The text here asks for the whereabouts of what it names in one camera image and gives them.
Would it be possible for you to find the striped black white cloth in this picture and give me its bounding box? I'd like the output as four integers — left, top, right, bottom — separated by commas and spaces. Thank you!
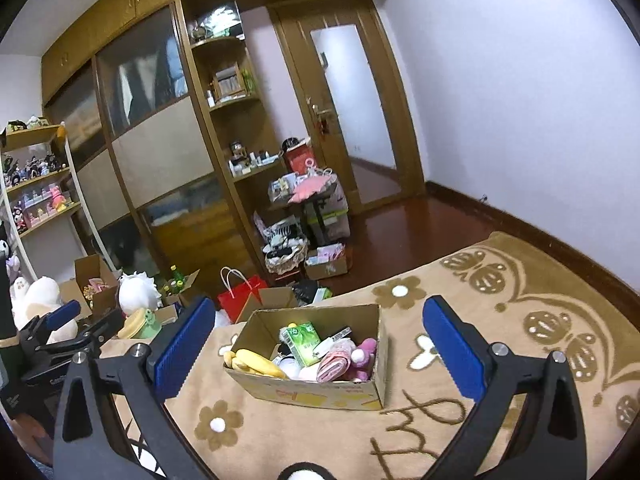
262, 219, 304, 247

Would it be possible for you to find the wooden wardrobe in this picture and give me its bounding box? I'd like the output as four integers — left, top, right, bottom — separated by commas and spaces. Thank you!
40, 0, 241, 281

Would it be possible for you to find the wooden corner shelf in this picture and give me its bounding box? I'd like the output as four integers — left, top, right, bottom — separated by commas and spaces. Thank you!
179, 0, 311, 281

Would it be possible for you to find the translucent storage bin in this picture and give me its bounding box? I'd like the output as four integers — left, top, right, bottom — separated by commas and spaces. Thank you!
305, 185, 352, 242

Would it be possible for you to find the pink cloth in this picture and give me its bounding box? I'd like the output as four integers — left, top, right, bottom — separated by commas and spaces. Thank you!
287, 169, 337, 205

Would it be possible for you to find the white shelf with figurines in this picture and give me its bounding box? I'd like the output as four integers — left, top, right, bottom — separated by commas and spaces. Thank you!
0, 119, 103, 283

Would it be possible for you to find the red paper bag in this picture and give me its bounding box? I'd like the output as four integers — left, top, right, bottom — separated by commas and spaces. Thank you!
217, 266, 269, 324

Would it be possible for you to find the beige floral blanket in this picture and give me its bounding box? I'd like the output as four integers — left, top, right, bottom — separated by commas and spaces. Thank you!
112, 232, 640, 480

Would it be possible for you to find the cardboard box with pink packets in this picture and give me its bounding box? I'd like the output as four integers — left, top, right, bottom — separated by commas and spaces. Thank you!
303, 243, 349, 281

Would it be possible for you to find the black and white plush toy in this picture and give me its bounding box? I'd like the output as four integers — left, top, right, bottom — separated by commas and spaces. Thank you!
279, 462, 347, 480

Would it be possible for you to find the green frog plush toy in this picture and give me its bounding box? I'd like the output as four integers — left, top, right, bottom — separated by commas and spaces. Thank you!
117, 307, 164, 342

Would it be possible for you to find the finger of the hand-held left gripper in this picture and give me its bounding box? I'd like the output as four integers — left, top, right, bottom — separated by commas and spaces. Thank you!
19, 300, 82, 345
37, 309, 127, 358

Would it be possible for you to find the yellow plush toy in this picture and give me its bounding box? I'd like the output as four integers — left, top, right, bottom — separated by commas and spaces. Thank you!
223, 347, 289, 379

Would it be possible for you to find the cardboard box with green bottles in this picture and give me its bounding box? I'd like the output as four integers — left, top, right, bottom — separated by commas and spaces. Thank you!
159, 269, 202, 307

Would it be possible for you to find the clear desk organizer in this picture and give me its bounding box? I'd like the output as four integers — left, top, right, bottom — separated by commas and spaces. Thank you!
267, 172, 301, 202

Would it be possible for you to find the small wooden table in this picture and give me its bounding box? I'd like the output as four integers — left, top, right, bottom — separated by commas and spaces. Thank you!
269, 192, 342, 247

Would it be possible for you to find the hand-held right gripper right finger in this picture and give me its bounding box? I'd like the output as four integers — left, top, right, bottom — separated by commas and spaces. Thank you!
422, 296, 587, 480

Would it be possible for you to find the magenta plush toy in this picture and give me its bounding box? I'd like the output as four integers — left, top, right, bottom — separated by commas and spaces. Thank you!
349, 337, 379, 384

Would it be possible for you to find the white spiky plush toy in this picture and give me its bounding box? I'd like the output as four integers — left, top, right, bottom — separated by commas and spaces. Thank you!
116, 271, 162, 317

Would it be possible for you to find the wicker basket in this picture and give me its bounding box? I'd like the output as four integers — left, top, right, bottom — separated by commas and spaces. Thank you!
263, 237, 311, 276

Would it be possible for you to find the wooden door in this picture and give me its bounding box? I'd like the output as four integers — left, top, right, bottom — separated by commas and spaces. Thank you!
269, 6, 427, 217

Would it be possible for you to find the large cream plush toy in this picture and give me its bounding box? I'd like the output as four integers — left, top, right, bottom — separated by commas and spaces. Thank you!
12, 275, 80, 345

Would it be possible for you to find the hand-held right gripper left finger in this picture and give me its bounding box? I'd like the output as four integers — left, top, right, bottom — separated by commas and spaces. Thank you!
52, 296, 217, 480

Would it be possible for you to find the small cardboard box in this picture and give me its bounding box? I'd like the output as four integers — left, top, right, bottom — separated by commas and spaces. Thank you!
74, 254, 120, 313

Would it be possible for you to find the red gift box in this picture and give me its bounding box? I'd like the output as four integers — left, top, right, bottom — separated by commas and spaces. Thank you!
284, 139, 317, 174

